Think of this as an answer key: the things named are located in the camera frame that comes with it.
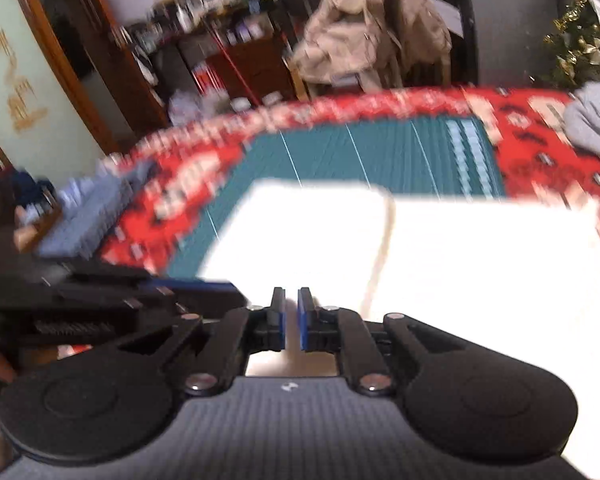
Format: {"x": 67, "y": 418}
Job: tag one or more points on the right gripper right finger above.
{"x": 344, "y": 334}

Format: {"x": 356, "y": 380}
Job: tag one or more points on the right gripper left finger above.
{"x": 231, "y": 341}

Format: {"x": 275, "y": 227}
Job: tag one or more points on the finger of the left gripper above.
{"x": 208, "y": 299}

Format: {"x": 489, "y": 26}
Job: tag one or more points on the white knit sweater vest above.
{"x": 516, "y": 276}

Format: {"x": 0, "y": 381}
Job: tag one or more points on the cardboard box of clothes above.
{"x": 27, "y": 206}

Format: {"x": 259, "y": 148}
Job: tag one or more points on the folded blue jeans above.
{"x": 90, "y": 209}

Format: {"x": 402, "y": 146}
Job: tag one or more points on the green cutting mat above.
{"x": 423, "y": 155}

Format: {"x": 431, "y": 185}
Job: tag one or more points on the cluttered dark desk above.
{"x": 249, "y": 32}

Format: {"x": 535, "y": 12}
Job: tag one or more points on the red christmas pattern blanket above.
{"x": 525, "y": 128}

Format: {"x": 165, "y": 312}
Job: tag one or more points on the beige jacket on chair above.
{"x": 377, "y": 41}

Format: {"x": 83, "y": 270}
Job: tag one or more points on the grey knit sweater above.
{"x": 582, "y": 118}

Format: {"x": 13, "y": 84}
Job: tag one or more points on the small christmas tree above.
{"x": 575, "y": 47}

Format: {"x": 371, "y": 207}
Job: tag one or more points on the grey refrigerator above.
{"x": 510, "y": 40}

